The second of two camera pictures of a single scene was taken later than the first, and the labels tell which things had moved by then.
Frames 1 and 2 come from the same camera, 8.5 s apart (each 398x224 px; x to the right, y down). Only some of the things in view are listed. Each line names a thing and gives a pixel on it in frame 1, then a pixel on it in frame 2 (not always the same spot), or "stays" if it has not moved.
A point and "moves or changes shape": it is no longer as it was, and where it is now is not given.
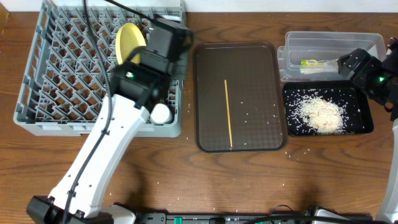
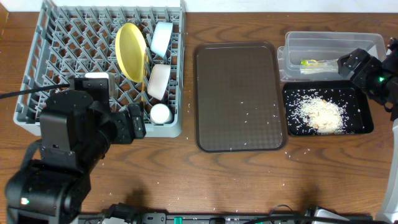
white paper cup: x=160 y=114 stays
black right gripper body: x=371 y=75 stays
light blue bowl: x=171 y=17 moves or changes shape
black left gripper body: x=179 y=66 → x=136 y=121
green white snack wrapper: x=318 y=62 stays
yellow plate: x=129 y=38 stays
